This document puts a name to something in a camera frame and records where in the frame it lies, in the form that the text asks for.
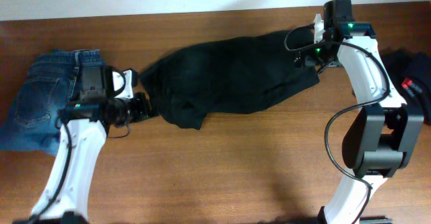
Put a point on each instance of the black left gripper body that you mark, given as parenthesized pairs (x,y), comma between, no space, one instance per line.
(142,105)

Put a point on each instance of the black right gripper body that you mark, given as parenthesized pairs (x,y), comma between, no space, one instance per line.
(310,58)

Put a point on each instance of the black trousers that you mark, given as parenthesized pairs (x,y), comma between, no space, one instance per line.
(240,75)

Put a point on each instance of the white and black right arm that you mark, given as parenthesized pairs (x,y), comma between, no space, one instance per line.
(382,138)

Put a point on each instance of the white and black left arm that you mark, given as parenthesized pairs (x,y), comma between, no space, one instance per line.
(106,99)

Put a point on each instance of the folded blue denim jeans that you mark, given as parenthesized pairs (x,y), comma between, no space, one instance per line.
(52,80)

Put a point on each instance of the black garment with red label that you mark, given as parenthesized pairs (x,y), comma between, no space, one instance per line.
(410,73)

